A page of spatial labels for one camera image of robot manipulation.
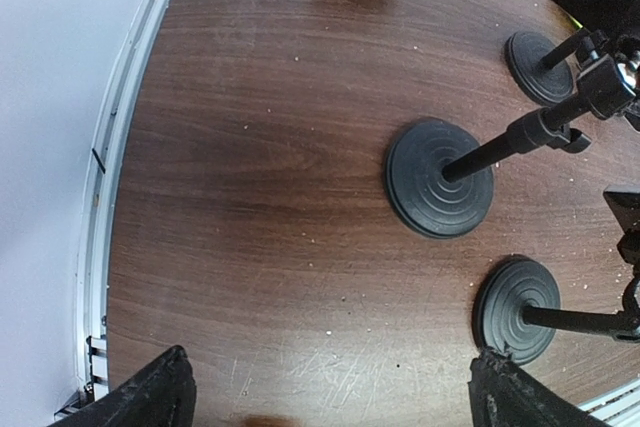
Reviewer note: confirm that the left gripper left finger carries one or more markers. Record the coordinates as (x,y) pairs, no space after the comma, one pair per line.
(163,393)

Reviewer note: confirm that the tall black phone stand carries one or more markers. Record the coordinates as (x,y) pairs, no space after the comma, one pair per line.
(438,177)

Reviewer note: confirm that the front aluminium rail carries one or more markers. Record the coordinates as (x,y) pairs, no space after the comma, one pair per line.
(100,196)

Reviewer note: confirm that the short round black stand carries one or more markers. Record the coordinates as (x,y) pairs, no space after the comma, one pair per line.
(539,67)

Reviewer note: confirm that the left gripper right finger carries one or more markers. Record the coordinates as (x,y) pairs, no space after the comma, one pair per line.
(503,394)

